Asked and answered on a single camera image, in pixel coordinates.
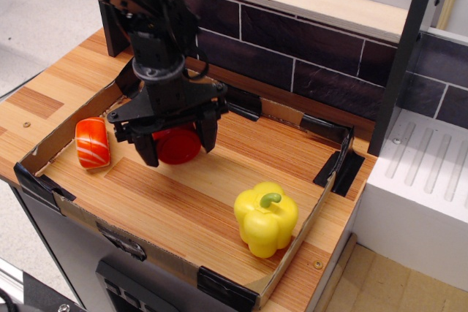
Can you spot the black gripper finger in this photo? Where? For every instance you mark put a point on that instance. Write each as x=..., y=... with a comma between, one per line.
x=206, y=127
x=146, y=148

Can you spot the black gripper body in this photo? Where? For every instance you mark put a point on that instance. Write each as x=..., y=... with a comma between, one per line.
x=167, y=99

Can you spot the red-capped basil spice bottle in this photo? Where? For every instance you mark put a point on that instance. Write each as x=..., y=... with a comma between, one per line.
x=177, y=145

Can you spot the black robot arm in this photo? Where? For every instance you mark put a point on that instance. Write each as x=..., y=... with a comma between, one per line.
x=162, y=34

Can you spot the cardboard fence with black tape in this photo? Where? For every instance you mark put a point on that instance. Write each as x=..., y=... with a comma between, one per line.
x=166, y=238

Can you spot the salmon sushi toy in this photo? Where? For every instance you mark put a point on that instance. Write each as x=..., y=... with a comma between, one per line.
x=91, y=143

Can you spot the yellow bell pepper toy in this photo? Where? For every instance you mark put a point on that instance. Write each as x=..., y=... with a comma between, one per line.
x=266, y=217

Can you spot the white ribbed drainboard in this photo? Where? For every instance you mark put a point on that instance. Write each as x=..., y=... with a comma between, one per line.
x=414, y=205

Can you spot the black shelf post left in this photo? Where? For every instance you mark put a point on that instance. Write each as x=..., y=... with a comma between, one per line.
x=116, y=38

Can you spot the black shelf post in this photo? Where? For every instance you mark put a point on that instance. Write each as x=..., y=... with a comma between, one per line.
x=419, y=18
x=116, y=38

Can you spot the black shelf post right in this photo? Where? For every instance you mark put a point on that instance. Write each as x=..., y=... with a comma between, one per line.
x=419, y=18

